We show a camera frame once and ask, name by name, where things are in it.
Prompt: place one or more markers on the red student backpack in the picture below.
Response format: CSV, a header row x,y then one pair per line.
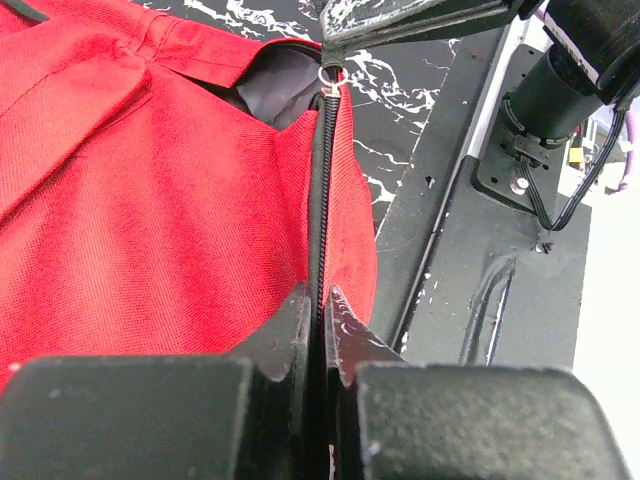
x,y
156,178

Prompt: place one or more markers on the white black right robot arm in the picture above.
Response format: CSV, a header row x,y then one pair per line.
x,y
593,59

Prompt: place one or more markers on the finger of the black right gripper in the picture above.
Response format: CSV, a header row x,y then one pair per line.
x,y
348,25

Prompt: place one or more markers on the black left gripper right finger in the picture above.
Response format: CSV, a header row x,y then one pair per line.
x,y
348,342

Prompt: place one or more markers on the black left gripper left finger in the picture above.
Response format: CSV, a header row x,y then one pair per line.
x,y
273,347

